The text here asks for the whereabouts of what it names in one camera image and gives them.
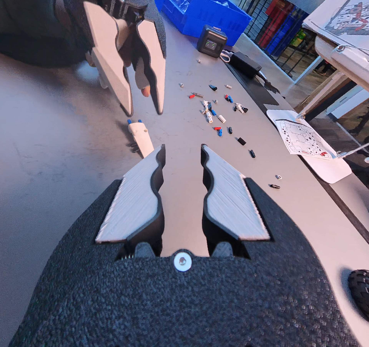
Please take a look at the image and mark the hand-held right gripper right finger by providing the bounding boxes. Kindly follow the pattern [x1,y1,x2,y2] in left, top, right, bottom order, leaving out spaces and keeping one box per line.
[201,144,271,258]

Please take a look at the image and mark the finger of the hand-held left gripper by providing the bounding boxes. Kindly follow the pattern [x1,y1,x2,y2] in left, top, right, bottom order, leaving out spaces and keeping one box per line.
[136,20,167,115]
[83,1,134,117]

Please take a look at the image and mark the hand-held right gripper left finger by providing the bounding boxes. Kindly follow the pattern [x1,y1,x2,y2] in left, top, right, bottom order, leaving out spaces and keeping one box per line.
[95,144,167,257]

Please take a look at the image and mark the white lego panel piece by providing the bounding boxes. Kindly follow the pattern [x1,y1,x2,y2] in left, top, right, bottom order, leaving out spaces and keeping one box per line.
[128,122,155,159]

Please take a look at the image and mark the sticker sheet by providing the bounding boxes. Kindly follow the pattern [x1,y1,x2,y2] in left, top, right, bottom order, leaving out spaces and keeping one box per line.
[275,118,337,161]

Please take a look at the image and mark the person's left forearm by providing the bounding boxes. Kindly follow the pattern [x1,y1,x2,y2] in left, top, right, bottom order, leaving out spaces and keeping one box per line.
[0,0,62,40]

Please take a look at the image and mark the scattered small lego pieces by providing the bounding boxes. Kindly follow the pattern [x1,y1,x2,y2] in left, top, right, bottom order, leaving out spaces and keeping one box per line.
[179,59,282,189]

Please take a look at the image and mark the black lego tire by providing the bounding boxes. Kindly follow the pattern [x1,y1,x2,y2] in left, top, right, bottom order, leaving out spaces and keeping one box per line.
[347,269,369,321]

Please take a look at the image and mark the person's left hand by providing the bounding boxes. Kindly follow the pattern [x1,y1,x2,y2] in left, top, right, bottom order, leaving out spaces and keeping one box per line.
[120,35,151,97]

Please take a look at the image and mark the clear plastic bag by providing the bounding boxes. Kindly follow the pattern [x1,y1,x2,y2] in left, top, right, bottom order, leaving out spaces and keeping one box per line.
[166,0,191,14]

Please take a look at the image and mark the black battery pack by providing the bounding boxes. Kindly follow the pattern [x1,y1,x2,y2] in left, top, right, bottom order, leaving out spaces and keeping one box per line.
[197,25,228,58]

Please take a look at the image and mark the blue plastic storage bin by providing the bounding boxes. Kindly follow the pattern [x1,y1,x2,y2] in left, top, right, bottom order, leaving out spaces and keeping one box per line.
[144,0,253,47]

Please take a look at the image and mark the black power adapter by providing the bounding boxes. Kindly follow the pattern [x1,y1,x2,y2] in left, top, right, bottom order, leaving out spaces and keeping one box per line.
[231,52,263,79]

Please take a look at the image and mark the rack of coloured bins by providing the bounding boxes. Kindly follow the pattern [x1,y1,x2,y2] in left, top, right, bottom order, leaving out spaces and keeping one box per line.
[239,0,320,78]

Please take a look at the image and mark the instruction booklet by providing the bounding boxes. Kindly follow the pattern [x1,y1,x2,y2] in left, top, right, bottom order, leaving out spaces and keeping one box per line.
[302,0,369,37]

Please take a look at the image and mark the black adapter cable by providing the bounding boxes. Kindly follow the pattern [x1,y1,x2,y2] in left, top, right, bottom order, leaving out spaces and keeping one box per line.
[255,71,281,94]

